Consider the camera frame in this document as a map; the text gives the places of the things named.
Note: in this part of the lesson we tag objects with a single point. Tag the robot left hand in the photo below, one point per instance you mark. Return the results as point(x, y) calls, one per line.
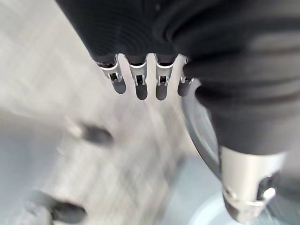
point(211, 35)

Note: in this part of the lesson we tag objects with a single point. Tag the robot silver leg dark foot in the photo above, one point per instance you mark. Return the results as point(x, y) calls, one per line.
point(66, 211)
point(97, 136)

